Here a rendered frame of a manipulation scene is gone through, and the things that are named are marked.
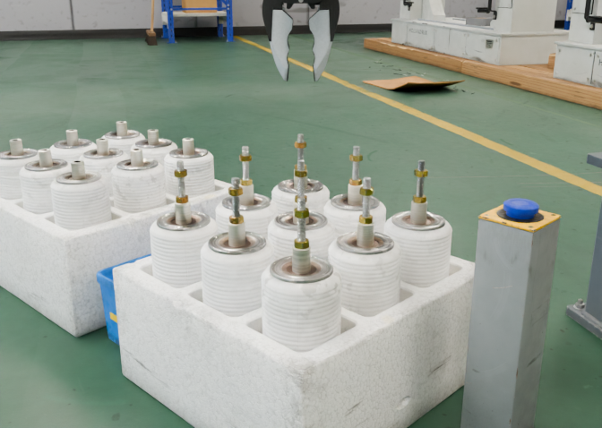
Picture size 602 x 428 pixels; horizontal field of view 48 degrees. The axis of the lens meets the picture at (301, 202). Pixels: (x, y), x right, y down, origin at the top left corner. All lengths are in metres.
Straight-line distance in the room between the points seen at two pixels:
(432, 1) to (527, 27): 1.28
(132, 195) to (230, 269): 0.44
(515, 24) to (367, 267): 3.53
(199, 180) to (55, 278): 0.32
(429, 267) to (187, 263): 0.33
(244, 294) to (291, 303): 0.11
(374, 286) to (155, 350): 0.33
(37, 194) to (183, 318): 0.50
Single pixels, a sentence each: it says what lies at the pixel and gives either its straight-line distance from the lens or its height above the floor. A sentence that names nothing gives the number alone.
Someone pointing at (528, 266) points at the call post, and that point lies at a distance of 0.81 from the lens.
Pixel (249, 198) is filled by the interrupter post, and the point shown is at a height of 0.26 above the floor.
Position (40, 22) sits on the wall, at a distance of 7.22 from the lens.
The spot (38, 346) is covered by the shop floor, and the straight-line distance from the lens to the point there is 1.23.
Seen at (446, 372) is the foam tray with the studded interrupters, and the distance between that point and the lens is 1.01.
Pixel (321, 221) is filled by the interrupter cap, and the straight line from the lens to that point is 0.96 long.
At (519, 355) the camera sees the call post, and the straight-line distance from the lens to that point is 0.86.
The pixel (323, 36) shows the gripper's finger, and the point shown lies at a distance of 0.89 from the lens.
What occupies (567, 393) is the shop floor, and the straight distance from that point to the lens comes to 1.10.
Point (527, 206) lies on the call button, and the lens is 0.82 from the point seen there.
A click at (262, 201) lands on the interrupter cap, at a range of 1.04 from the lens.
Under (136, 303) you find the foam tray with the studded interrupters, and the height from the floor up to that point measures 0.15.
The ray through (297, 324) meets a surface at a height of 0.20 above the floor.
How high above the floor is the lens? 0.58
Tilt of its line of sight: 18 degrees down
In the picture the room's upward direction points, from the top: straight up
